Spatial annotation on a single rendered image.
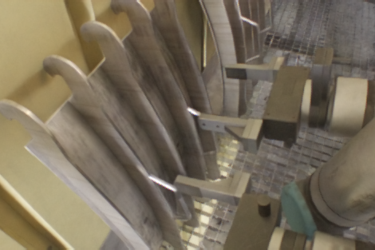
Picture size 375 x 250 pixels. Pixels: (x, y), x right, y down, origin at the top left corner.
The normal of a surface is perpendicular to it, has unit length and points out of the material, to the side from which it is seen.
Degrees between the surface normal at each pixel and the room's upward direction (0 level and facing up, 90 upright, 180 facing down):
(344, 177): 89
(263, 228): 13
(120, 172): 71
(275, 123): 90
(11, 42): 90
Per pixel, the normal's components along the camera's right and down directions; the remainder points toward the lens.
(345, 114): -0.46, 0.27
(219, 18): -0.40, 0.72
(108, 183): 0.86, 0.06
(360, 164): -0.98, 0.17
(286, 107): -0.23, -0.68
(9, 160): 0.92, 0.29
